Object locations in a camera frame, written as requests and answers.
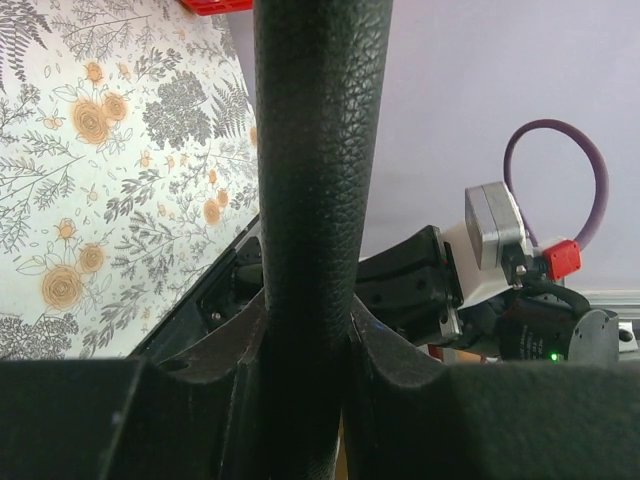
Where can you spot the floral patterned table mat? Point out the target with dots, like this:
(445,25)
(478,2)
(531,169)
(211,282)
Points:
(128,166)

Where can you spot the black zippered tool case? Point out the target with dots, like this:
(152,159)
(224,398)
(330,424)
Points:
(319,69)

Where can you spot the red plastic shopping basket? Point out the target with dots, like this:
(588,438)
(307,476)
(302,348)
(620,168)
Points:
(217,7)

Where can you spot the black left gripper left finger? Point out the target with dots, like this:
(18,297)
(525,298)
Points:
(196,415)

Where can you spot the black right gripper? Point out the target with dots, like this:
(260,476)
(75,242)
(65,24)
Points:
(413,288)

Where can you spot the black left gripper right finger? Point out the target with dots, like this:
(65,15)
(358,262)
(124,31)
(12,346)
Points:
(408,416)

